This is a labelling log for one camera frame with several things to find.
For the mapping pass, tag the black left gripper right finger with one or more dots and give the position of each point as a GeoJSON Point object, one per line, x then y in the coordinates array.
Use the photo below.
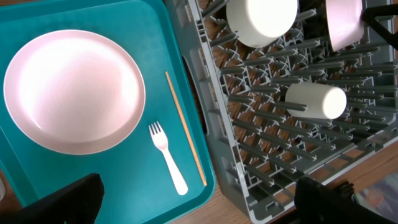
{"type": "Point", "coordinates": [316, 204]}

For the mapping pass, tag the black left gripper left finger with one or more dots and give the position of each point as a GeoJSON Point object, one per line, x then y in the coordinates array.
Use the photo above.
{"type": "Point", "coordinates": [78, 202]}

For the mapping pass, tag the pink small bowl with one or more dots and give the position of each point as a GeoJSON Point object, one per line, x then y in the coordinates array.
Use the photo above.
{"type": "Point", "coordinates": [344, 22]}

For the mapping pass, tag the cream white cup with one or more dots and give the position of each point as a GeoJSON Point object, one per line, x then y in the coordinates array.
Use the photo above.
{"type": "Point", "coordinates": [321, 101]}

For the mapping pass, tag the white plastic fork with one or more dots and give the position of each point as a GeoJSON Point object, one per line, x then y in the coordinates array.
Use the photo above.
{"type": "Point", "coordinates": [160, 140]}

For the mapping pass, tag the pink plate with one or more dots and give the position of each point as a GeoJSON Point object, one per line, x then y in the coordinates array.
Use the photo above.
{"type": "Point", "coordinates": [74, 92]}

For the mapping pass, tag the white bowl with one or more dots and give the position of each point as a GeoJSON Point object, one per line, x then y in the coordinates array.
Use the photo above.
{"type": "Point", "coordinates": [258, 23]}

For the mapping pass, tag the wooden chopstick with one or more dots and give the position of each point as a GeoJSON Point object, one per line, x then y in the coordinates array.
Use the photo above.
{"type": "Point", "coordinates": [186, 129]}

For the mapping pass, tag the grey dishwasher rack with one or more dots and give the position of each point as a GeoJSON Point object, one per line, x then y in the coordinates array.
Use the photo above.
{"type": "Point", "coordinates": [258, 146]}

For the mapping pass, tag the teal plastic tray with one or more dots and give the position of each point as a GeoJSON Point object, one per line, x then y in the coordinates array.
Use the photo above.
{"type": "Point", "coordinates": [138, 187]}

